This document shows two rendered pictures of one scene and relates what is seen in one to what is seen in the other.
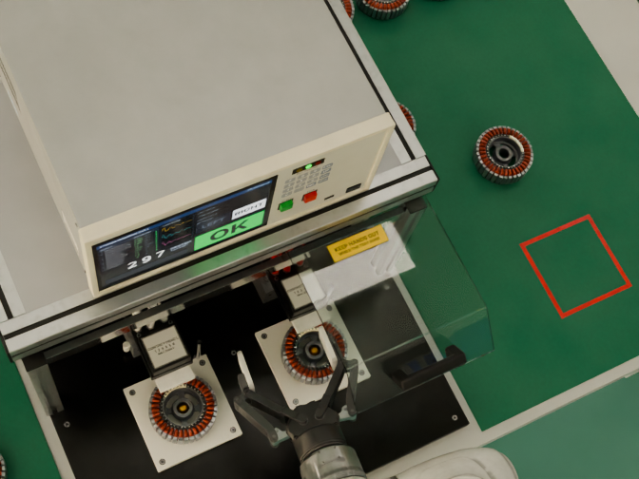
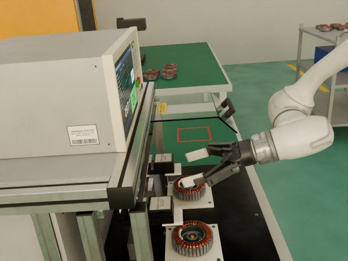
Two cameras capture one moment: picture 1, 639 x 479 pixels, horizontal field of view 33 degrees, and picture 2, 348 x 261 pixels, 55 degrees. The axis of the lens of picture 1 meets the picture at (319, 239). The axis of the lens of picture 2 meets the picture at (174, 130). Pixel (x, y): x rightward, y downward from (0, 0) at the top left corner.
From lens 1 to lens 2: 1.29 m
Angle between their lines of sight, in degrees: 51
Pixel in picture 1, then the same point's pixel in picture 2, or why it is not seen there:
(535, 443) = not seen: hidden behind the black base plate
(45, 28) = not seen: outside the picture
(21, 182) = (25, 164)
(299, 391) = (204, 200)
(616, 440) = not seen: hidden behind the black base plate
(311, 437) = (243, 145)
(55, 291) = (108, 163)
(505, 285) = (191, 147)
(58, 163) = (54, 59)
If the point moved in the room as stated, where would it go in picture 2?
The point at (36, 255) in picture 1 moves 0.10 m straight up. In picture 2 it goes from (77, 166) to (67, 119)
